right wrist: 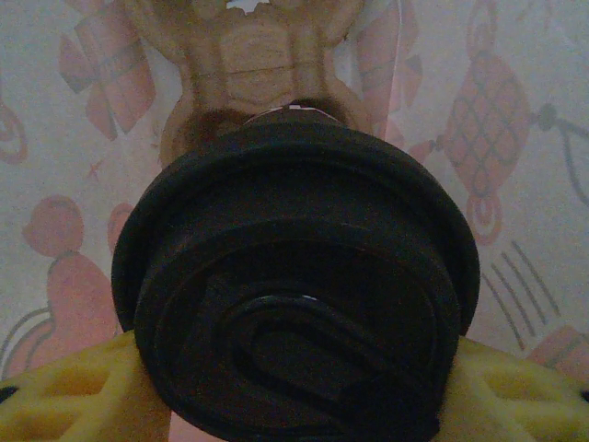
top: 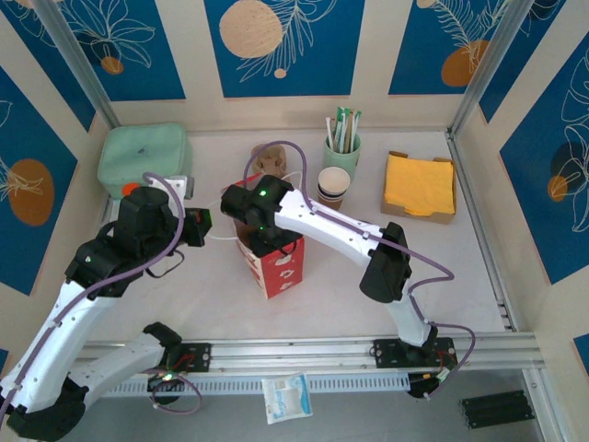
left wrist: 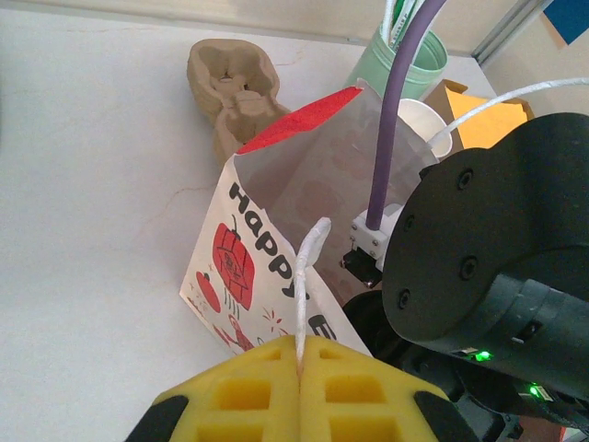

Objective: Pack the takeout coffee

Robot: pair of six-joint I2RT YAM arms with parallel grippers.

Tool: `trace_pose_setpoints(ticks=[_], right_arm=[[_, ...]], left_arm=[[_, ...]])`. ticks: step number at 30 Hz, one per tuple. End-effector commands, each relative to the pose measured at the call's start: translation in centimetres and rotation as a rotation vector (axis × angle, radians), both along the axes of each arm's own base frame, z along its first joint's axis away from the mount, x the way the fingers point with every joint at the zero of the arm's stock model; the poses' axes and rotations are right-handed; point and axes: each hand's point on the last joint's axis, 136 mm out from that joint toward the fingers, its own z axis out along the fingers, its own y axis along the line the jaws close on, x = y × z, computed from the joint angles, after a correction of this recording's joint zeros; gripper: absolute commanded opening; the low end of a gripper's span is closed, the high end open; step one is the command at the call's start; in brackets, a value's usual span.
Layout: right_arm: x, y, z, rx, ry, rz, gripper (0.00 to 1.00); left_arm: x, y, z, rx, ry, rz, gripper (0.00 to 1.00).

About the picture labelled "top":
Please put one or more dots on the red white paper bag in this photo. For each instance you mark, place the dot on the red white paper bag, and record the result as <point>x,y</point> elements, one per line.
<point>283,276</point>

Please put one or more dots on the wooden stir stick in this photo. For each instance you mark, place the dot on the wooden stir stick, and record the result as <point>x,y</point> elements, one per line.
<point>349,131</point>

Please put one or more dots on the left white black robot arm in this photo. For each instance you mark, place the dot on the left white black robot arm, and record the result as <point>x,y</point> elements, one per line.
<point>50,336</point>

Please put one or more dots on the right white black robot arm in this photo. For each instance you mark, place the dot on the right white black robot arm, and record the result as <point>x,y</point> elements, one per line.
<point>331,225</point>

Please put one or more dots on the orange capped small bottle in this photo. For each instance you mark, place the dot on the orange capped small bottle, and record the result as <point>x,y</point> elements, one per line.
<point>131,187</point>

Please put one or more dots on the cardboard cup carrier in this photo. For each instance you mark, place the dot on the cardboard cup carrier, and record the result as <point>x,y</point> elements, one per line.
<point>271,159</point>

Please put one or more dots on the paper cup stack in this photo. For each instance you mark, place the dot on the paper cup stack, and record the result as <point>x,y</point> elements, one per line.
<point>333,180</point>

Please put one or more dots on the mint green zip pouch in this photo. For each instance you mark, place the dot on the mint green zip pouch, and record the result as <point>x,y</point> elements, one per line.
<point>138,147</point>

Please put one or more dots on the mint green holder cup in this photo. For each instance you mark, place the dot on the mint green holder cup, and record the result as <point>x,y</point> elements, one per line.
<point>340,162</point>

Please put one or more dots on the white wrapped straw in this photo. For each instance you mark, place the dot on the white wrapped straw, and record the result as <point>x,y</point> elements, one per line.
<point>329,129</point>

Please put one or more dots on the green wrapped straw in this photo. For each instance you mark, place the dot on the green wrapped straw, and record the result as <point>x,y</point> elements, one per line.
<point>340,124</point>
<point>359,119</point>

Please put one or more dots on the cardboard napkin box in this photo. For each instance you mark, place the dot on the cardboard napkin box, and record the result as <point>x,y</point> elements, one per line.
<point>414,220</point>

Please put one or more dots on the yellow paper napkins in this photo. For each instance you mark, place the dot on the yellow paper napkins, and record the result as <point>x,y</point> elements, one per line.
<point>419,184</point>

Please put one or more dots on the white blue wipe packet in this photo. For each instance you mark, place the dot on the white blue wipe packet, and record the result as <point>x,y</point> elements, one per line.
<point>286,398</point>

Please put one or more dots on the black ribbed block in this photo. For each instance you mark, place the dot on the black ribbed block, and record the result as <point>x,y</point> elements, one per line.
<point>497,410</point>

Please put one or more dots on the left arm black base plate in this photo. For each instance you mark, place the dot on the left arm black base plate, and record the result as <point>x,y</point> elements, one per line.
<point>200,357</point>

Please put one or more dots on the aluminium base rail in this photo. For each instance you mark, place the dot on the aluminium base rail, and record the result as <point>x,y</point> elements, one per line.
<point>299,352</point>

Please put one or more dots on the aluminium frame post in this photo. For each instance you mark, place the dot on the aluminium frame post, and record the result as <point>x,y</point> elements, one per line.
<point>78,60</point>
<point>483,69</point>

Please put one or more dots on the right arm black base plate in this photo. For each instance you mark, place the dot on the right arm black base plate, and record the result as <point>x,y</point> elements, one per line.
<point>386,352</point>

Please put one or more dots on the aluminium side rail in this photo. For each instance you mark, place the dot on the aluminium side rail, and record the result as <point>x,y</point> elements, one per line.
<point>468,193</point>

